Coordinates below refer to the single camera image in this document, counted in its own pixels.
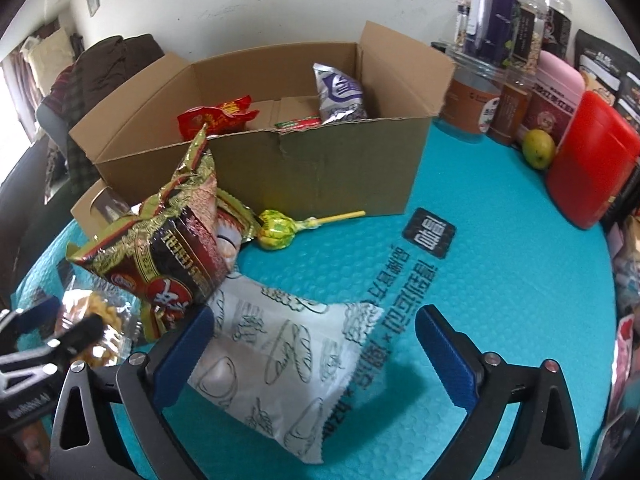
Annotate green lime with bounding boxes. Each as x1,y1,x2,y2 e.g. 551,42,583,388
522,129,556,170

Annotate tall jar with nuts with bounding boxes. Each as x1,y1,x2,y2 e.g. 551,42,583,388
511,0,547,75

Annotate teal bubble table mat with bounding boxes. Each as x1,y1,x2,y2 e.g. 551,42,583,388
8,121,618,480

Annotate small cardboard box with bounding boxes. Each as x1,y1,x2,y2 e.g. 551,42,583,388
70,179,132,240

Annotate brown jacket on chair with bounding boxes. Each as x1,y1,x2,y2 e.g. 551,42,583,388
36,34,164,196

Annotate tall jar black label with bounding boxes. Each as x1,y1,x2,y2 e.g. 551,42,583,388
541,0,572,60

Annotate open cardboard box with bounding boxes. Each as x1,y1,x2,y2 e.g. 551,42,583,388
70,22,454,218

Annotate silver purple snack packet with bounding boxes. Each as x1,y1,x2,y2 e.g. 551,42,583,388
314,63,368,125

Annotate pink bottle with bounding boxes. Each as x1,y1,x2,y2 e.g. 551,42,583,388
516,51,586,145

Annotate green yellow lollipop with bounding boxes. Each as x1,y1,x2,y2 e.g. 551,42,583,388
256,209,366,252

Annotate jar with brown powder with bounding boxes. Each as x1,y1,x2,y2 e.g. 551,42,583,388
437,46,506,142

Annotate red plastic canister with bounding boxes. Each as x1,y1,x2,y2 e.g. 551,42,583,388
544,91,639,230

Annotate gold dark snack bag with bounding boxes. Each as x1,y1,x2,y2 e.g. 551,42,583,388
66,128,259,341

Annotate red snack packet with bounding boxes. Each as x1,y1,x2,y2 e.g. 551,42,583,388
177,96,259,141

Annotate clear bag yellow crackers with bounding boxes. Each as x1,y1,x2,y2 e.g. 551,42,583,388
54,278,147,371

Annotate red green sachet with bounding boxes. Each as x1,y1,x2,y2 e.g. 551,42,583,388
274,115,322,131

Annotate small brown spice jar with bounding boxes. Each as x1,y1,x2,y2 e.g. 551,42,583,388
488,67,536,145

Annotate black coffee pouch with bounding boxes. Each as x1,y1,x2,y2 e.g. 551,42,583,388
574,29,640,131

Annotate person's left hand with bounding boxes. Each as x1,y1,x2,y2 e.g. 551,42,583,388
12,420,50,479

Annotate tall jar dark blue label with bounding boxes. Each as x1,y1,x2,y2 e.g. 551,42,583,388
464,0,521,68

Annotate white printed bread packet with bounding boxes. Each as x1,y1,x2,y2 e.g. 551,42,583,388
189,273,383,465

